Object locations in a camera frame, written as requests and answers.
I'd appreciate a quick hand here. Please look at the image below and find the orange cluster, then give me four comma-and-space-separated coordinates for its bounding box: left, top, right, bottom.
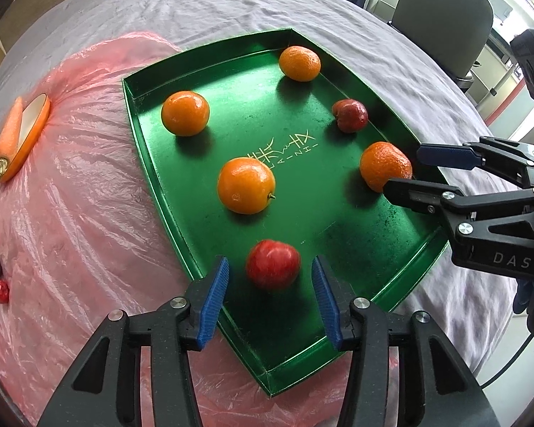
359, 142, 413, 193

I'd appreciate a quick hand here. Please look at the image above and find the small orange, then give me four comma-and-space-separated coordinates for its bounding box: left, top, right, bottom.
279, 45, 321, 82
161, 91, 210, 137

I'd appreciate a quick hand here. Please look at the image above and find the large orange front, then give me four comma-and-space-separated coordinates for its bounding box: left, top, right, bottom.
217, 157, 276, 215

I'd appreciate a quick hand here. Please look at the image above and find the grey office chair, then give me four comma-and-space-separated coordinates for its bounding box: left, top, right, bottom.
391, 0, 494, 91

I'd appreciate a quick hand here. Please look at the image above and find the pink plastic sheet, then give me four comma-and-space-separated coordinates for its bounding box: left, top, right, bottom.
0, 30, 401, 427

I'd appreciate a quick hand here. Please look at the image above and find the green metal tray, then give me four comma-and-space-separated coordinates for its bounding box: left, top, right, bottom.
122, 28, 447, 396

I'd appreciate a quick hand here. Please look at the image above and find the carrot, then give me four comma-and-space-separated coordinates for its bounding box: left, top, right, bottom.
0, 96, 24, 178

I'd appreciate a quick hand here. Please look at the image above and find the orange oval dish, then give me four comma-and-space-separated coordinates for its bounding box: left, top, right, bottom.
0, 94, 52, 183

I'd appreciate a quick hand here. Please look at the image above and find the grey bed sheet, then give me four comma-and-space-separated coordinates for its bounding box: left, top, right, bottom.
0, 0, 517, 374

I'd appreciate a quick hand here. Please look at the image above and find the black cable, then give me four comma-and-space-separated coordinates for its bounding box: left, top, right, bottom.
480, 331, 534, 390

